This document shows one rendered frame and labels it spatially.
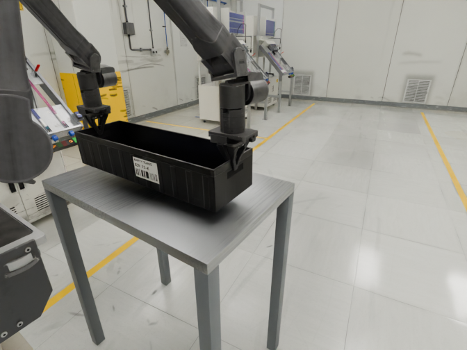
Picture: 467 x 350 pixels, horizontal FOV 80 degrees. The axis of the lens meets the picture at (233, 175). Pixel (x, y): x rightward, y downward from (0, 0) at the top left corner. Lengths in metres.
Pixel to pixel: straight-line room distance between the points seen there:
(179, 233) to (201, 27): 0.44
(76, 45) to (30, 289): 0.65
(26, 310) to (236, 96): 0.57
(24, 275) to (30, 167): 0.28
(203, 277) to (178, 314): 0.94
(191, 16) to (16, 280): 0.55
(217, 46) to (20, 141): 0.37
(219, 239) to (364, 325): 1.10
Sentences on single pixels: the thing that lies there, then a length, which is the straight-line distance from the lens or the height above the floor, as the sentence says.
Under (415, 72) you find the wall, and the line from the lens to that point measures 7.16.
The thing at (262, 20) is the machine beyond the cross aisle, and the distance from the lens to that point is 6.03.
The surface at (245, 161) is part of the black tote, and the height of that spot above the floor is 0.93.
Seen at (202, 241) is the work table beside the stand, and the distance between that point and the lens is 0.66.
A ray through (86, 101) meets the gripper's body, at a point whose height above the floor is 1.04.
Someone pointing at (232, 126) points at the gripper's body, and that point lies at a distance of 0.63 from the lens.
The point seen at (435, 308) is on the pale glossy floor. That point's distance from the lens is 1.87.
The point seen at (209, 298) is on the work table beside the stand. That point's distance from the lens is 0.67.
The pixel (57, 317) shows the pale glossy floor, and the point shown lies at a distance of 1.76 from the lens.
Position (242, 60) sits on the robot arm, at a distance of 0.63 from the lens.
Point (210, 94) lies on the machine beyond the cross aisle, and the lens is 4.78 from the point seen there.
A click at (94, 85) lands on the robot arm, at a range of 1.05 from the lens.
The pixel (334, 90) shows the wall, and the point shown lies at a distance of 7.25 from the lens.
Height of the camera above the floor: 1.20
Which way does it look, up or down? 25 degrees down
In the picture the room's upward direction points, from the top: straight up
